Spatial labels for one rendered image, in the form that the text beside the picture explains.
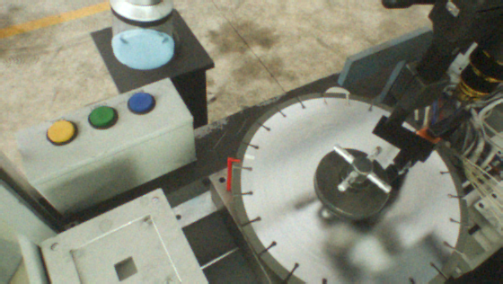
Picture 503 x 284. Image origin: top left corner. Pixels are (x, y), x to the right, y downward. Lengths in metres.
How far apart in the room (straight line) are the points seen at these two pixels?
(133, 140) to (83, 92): 1.37
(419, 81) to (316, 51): 1.74
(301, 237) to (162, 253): 0.20
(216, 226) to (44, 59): 1.70
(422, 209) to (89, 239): 0.48
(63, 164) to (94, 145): 0.06
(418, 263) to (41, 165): 0.58
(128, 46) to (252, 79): 1.28
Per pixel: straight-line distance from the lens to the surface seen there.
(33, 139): 0.69
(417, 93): 0.47
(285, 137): 0.57
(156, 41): 0.72
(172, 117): 0.65
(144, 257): 0.55
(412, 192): 0.59
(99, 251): 0.57
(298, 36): 2.25
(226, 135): 0.81
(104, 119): 0.66
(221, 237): 0.70
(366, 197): 0.54
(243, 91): 1.89
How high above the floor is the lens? 1.42
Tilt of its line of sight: 57 degrees down
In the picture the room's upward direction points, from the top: 9 degrees clockwise
